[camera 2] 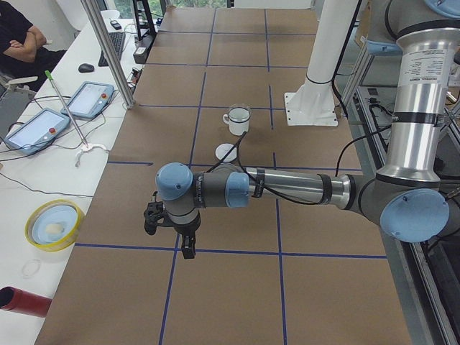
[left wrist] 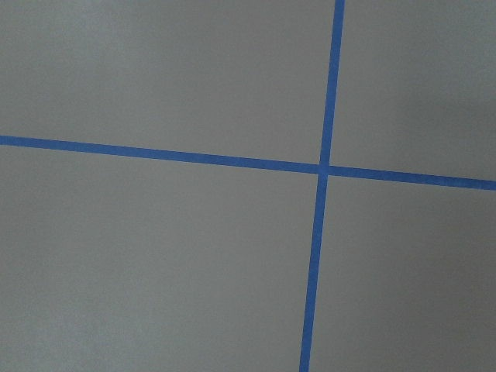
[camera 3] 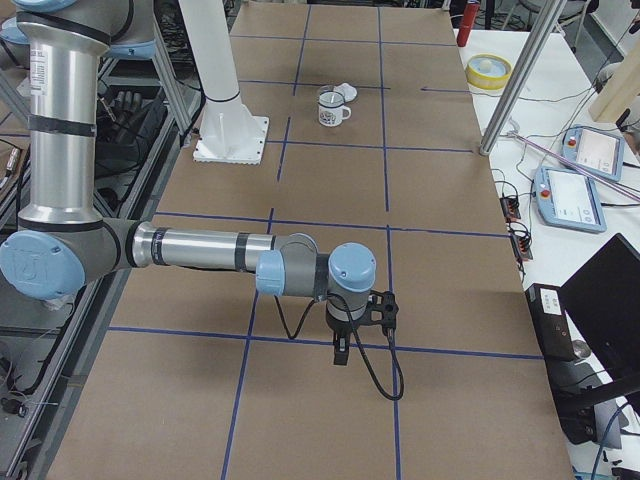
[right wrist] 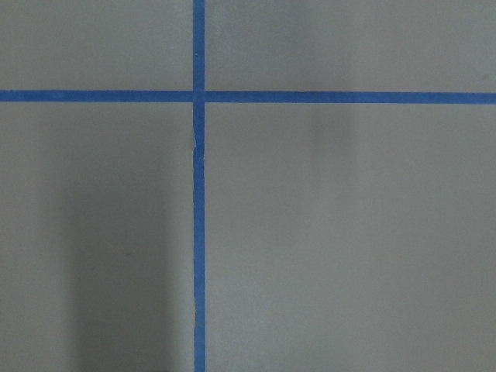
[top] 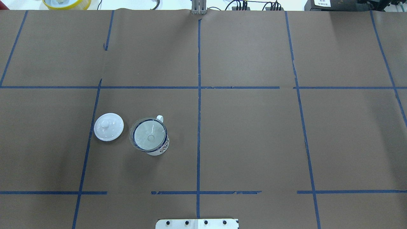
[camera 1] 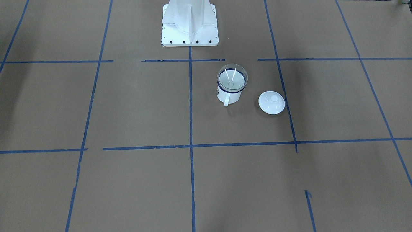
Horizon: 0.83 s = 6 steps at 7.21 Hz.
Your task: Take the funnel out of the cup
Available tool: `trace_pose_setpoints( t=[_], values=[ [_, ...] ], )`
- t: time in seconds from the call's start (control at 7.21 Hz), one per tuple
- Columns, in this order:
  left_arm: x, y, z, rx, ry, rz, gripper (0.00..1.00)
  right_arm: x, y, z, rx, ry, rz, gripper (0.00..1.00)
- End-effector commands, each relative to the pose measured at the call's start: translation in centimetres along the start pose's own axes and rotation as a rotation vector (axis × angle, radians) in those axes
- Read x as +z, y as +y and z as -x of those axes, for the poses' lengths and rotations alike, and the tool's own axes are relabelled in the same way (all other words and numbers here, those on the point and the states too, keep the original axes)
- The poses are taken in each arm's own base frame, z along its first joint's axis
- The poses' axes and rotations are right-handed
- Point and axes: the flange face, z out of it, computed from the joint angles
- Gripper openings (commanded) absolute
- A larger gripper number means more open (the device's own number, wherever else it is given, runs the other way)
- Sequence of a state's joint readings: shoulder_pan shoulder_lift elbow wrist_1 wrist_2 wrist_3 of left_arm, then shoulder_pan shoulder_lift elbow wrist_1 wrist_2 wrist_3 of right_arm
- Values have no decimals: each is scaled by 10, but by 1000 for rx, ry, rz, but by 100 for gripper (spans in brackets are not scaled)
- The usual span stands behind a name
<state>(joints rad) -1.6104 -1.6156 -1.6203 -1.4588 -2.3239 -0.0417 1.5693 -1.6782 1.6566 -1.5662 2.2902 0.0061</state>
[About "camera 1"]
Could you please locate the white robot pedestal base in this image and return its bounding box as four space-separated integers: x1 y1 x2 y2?
161 0 219 47

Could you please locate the white mug lid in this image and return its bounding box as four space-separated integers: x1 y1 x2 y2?
258 91 286 115

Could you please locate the white enamel mug blue rim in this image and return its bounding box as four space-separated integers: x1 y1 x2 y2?
216 86 242 107

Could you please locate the clear plastic funnel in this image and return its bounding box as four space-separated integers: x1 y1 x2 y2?
217 64 248 93

